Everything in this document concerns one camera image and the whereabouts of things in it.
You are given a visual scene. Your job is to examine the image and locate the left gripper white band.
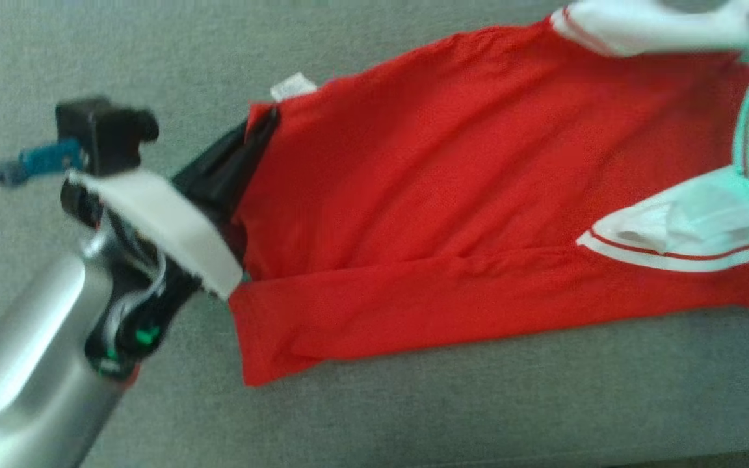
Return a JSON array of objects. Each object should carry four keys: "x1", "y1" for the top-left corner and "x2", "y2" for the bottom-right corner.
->
[{"x1": 61, "y1": 106, "x2": 282, "y2": 301}]

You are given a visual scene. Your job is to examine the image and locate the red garment with white stripes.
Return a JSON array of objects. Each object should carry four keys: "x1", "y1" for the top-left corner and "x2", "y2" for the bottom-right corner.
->
[{"x1": 226, "y1": 0, "x2": 749, "y2": 388}]

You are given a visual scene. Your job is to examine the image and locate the left camera cable blue plug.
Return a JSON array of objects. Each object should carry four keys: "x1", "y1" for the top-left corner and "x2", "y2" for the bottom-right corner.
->
[{"x1": 0, "y1": 138, "x2": 86, "y2": 216}]

